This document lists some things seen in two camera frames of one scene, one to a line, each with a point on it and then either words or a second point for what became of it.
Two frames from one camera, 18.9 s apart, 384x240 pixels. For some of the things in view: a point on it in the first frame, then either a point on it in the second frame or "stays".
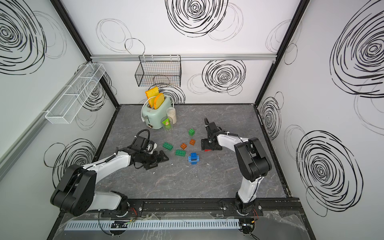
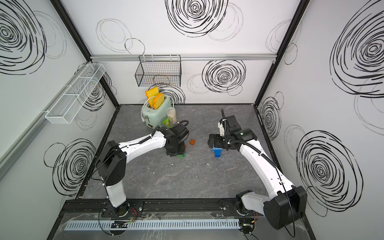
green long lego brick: (182, 153) stays
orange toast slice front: (158, 100) stays
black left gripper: (156, 159) → (183, 150)
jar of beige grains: (171, 112) stays
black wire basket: (159, 71) stays
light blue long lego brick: (193, 162) → (217, 152)
